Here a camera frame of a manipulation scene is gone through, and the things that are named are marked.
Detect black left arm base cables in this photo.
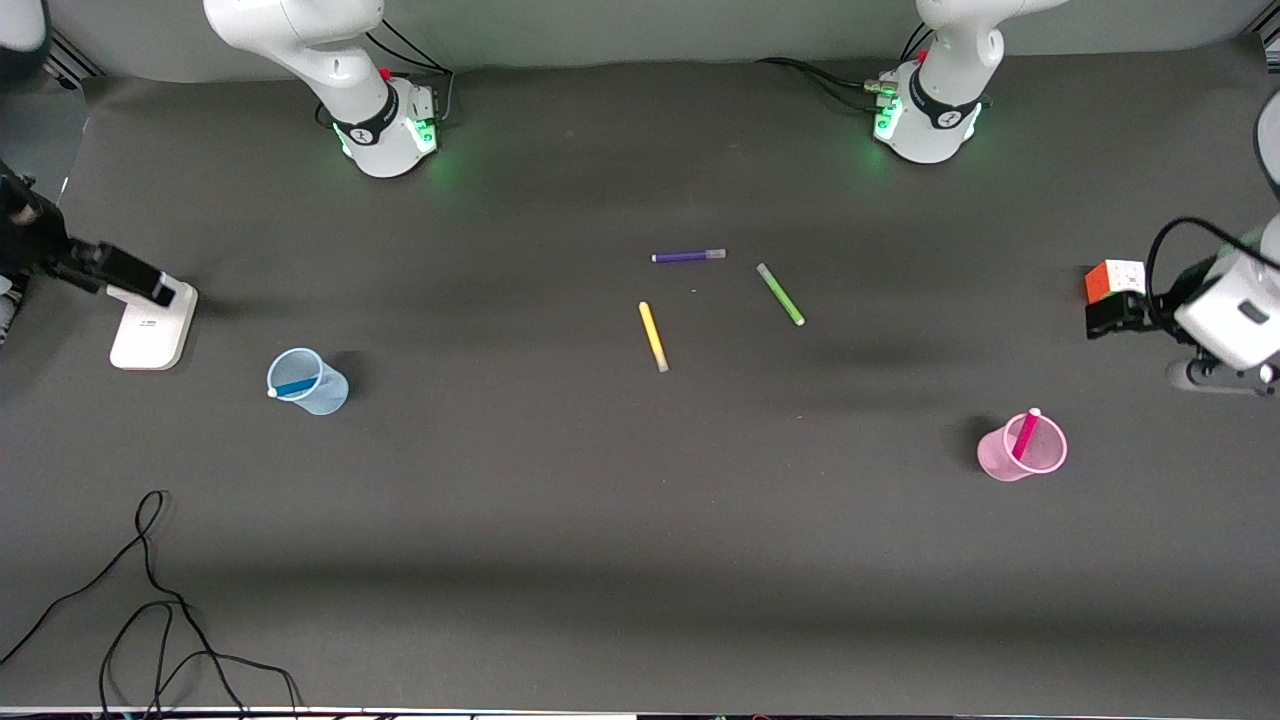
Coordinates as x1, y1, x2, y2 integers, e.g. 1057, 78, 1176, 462
755, 20, 936, 116

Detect dark grey table mat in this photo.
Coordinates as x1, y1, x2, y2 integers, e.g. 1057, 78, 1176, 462
0, 40, 1280, 716

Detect translucent blue cup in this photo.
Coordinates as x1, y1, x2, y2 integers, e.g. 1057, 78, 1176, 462
267, 347, 350, 416

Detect white stand with base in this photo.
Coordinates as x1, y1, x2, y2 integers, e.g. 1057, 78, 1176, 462
108, 283, 199, 371

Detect colourful puzzle cube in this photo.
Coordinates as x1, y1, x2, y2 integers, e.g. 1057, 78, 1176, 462
1085, 259, 1147, 304

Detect yellow marker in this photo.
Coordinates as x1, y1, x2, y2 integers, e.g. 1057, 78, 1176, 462
638, 301, 670, 374

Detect translucent pink cup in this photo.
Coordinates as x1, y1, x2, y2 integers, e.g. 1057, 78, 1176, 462
977, 411, 1069, 482

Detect loose black table cable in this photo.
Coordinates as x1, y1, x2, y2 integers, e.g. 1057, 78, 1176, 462
0, 490, 303, 720

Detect black right arm base cables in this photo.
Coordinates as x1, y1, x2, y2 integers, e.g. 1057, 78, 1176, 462
318, 15, 456, 129

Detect black arm base cables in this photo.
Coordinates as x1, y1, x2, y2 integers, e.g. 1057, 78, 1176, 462
318, 15, 456, 129
755, 20, 936, 116

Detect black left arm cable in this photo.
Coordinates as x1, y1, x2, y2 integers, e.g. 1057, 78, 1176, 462
1146, 217, 1280, 333

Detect green marker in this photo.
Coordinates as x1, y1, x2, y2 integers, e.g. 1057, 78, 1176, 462
756, 263, 806, 327

